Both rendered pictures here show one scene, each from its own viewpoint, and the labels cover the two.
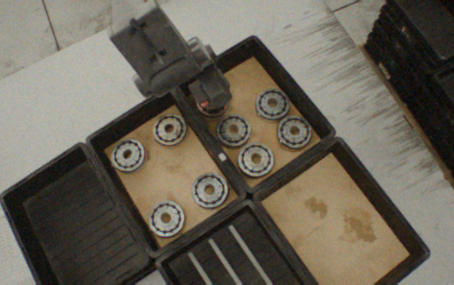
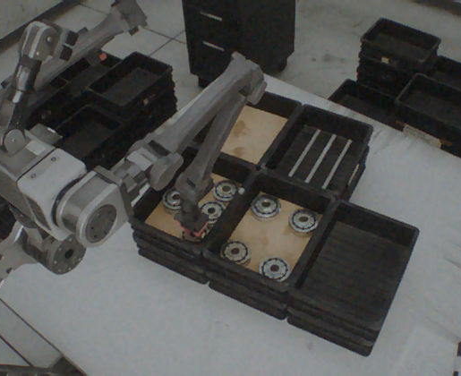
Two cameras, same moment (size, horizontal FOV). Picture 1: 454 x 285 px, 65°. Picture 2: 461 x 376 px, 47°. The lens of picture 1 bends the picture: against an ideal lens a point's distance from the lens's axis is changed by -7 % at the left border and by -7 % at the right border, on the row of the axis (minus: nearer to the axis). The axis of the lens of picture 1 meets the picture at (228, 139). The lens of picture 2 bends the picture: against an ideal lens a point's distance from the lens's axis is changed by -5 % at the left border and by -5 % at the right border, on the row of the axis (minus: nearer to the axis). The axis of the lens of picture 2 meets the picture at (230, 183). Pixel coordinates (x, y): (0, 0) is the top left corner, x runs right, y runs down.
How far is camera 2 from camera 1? 149 cm
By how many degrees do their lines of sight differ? 54
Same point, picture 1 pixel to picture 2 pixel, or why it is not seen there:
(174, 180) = (272, 235)
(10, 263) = (427, 350)
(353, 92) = not seen: hidden behind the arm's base
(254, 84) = (162, 221)
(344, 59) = not seen: hidden behind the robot
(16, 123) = not seen: outside the picture
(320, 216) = (243, 149)
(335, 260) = (266, 132)
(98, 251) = (358, 256)
